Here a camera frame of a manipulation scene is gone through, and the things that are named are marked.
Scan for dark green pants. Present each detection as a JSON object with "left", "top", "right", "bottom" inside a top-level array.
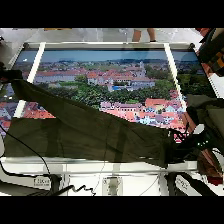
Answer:
[{"left": 3, "top": 79, "right": 178, "bottom": 168}]

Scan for grey garment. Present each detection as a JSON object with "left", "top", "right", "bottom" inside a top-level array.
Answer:
[{"left": 185, "top": 94, "right": 224, "bottom": 155}]

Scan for heap of clothes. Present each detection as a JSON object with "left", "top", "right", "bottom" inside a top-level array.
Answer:
[{"left": 196, "top": 28, "right": 224, "bottom": 78}]

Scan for person's legs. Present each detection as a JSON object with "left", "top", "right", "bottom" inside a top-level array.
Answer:
[{"left": 131, "top": 28, "right": 158, "bottom": 43}]

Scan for black cable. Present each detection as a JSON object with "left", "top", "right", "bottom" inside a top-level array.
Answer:
[{"left": 0, "top": 124, "right": 53, "bottom": 178}]

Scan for red-brown garment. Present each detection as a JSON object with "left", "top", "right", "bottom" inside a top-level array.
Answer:
[{"left": 196, "top": 149, "right": 224, "bottom": 187}]

